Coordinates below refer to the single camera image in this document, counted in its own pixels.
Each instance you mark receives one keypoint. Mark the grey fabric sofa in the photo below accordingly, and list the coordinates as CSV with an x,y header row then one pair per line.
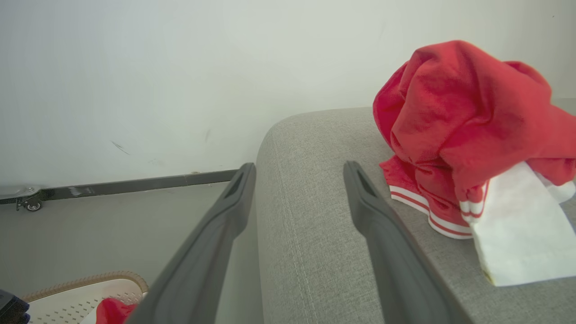
x,y
315,225

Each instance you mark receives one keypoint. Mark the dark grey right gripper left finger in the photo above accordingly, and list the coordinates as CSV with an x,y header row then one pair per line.
x,y
202,265

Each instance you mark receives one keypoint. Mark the cream perforated laundry basket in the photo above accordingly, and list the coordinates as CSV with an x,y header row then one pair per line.
x,y
67,301

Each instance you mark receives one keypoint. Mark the black caster wheel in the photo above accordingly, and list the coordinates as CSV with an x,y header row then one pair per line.
x,y
32,205

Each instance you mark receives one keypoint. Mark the plain red garment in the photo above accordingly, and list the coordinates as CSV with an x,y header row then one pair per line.
x,y
114,312

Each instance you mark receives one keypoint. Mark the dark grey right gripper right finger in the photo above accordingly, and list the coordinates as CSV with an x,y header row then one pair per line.
x,y
396,270

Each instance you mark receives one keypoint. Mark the red garment with white band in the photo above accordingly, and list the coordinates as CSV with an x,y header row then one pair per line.
x,y
459,117

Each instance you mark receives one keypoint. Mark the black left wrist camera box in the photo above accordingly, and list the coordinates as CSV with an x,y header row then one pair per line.
x,y
12,310

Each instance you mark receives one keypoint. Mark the black baseboard strip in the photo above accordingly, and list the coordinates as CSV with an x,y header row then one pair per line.
x,y
135,183

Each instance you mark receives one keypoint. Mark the grey metal frame foot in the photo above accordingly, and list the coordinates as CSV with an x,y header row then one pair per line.
x,y
18,191

